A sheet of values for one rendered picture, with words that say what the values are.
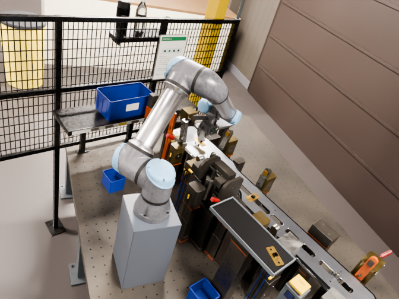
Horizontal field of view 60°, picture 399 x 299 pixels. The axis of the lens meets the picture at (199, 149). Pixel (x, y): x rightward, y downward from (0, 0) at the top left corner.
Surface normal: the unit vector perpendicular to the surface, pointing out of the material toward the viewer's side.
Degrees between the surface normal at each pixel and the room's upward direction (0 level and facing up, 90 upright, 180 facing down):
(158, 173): 7
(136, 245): 90
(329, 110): 90
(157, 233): 90
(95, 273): 0
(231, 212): 0
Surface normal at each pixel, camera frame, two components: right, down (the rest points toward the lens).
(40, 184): 0.25, -0.78
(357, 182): -0.90, 0.04
